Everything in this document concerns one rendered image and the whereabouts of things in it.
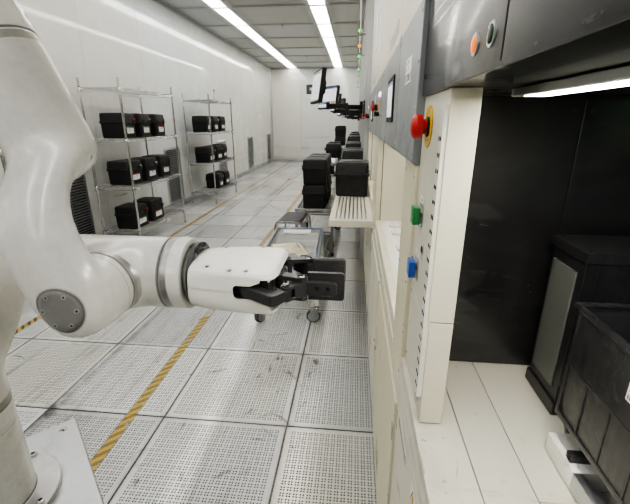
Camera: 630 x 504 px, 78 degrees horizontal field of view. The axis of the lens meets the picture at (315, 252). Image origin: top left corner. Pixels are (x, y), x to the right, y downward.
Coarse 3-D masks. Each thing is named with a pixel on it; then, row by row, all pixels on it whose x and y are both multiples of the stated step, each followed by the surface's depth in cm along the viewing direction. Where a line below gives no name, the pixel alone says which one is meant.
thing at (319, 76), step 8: (320, 72) 325; (320, 80) 323; (312, 88) 357; (320, 88) 323; (312, 96) 354; (320, 96) 325; (328, 104) 344; (336, 104) 341; (344, 104) 337; (360, 104) 345; (360, 112) 347
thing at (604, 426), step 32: (576, 320) 55; (608, 320) 54; (576, 352) 54; (608, 352) 48; (576, 384) 54; (608, 384) 47; (576, 416) 54; (608, 416) 47; (608, 448) 47; (608, 480) 47
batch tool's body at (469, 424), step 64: (512, 0) 29; (576, 0) 21; (448, 64) 50; (512, 64) 30; (576, 64) 30; (448, 128) 52; (512, 128) 68; (576, 128) 67; (448, 192) 54; (512, 192) 72; (576, 192) 71; (448, 256) 57; (512, 256) 76; (576, 256) 62; (448, 320) 60; (512, 320) 80; (448, 384) 77; (512, 384) 77; (448, 448) 62; (512, 448) 62
